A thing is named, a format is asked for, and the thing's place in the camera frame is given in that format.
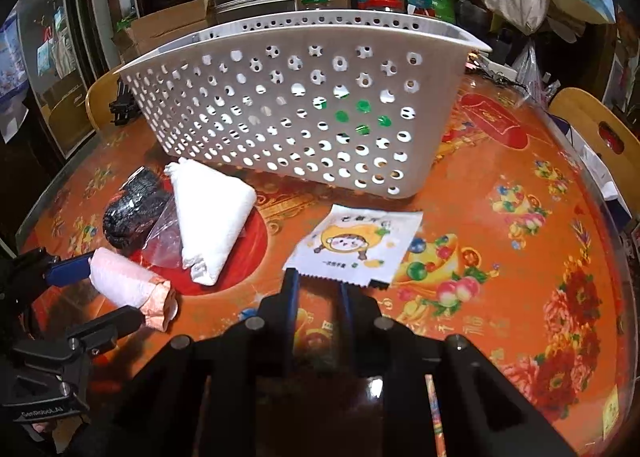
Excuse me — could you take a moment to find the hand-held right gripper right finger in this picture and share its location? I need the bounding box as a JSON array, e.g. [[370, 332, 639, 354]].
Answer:
[[340, 281, 577, 457]]

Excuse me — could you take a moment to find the white folded towel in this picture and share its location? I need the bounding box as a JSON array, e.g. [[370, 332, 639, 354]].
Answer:
[[164, 160, 257, 286]]

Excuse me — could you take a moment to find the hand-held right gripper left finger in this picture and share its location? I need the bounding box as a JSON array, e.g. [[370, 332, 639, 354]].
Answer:
[[113, 268, 301, 457]]

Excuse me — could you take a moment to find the wooden chair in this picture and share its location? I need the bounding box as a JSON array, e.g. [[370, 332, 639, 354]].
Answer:
[[547, 87, 640, 218], [85, 67, 127, 130]]

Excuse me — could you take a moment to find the glass door cabinet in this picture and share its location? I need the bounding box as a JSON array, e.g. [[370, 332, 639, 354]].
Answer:
[[29, 0, 123, 158]]

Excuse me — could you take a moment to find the pink towel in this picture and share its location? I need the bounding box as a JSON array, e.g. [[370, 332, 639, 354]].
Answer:
[[89, 247, 178, 333]]

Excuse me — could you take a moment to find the crumpled clear plastic bag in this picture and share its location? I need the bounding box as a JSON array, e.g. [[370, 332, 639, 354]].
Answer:
[[510, 44, 562, 104]]

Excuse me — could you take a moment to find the open cardboard box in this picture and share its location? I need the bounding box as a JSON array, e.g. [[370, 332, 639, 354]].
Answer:
[[112, 0, 217, 65]]

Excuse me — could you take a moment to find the white perforated plastic basket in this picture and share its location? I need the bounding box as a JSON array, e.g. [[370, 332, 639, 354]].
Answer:
[[114, 9, 493, 199]]

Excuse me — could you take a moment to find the white cartoon print packet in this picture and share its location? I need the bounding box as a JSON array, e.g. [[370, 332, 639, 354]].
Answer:
[[281, 203, 424, 290]]

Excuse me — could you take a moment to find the orange floral tablecloth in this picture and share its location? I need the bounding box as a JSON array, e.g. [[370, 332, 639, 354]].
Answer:
[[15, 71, 632, 457]]

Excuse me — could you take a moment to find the wall poster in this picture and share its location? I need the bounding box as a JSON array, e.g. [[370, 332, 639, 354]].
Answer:
[[0, 12, 29, 144]]

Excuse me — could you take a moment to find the black plastic clamp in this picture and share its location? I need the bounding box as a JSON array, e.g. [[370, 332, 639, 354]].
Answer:
[[109, 79, 139, 126]]

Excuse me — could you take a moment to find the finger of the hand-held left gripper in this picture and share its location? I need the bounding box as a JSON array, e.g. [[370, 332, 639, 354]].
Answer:
[[10, 247, 98, 290], [65, 306, 148, 353]]

